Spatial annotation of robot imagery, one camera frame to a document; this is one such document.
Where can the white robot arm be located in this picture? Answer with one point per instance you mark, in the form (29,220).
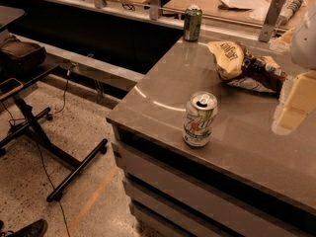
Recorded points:
(297,97)

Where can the white 7up can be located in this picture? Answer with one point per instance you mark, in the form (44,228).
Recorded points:
(201,110)

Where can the green soda can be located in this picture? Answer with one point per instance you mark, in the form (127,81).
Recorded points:
(192,22)

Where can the brown yellow chip bag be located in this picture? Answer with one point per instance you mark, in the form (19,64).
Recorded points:
(237,67)

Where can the grey drawer cabinet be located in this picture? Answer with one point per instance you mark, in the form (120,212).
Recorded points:
(249,184)

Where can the black rolling desk stand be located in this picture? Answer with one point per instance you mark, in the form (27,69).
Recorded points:
(30,126)

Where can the white paper sheet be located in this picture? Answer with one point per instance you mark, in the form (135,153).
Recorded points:
(245,4)

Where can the smartphone on desk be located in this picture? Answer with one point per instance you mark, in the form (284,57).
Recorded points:
(10,86)

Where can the dark bag on desk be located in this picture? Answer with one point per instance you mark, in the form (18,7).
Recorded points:
(18,57)

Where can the black shoe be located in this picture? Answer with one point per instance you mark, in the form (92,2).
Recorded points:
(35,229)

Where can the metal bracket middle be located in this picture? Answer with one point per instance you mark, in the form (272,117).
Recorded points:
(155,9)

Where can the metal bracket right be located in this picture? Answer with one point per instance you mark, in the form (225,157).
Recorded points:
(271,20)

